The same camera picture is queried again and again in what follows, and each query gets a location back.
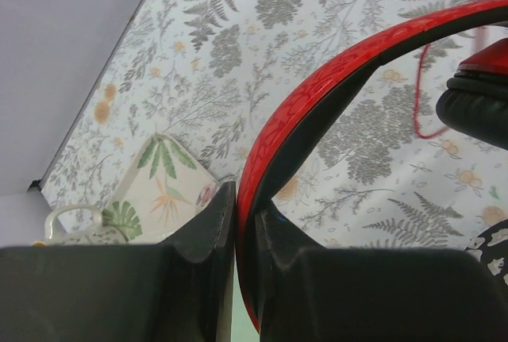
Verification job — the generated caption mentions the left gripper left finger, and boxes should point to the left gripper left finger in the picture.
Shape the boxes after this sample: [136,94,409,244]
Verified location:
[1,182,236,341]

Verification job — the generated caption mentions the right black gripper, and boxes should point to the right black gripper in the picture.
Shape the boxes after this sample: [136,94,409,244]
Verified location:
[465,225,507,297]

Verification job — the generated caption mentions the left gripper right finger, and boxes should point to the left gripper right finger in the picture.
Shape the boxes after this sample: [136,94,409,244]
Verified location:
[256,206,507,341]

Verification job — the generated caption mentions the red headphones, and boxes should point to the red headphones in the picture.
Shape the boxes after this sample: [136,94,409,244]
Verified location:
[236,0,507,329]

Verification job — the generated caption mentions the red headphone cable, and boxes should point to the red headphone cable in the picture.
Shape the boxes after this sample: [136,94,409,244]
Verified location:
[412,0,487,140]

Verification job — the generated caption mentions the green ceramic plate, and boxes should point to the green ceramic plate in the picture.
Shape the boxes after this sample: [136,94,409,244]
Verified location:
[231,272,260,342]

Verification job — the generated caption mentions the floral rectangular tray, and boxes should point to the floral rectangular tray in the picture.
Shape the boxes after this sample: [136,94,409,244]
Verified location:
[102,133,219,244]

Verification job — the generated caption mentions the floral mug yellow inside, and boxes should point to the floral mug yellow inside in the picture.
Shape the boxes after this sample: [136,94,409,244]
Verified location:
[30,205,130,248]

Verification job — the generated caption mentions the floral tablecloth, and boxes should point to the floral tablecloth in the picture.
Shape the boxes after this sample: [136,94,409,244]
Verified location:
[42,0,507,248]

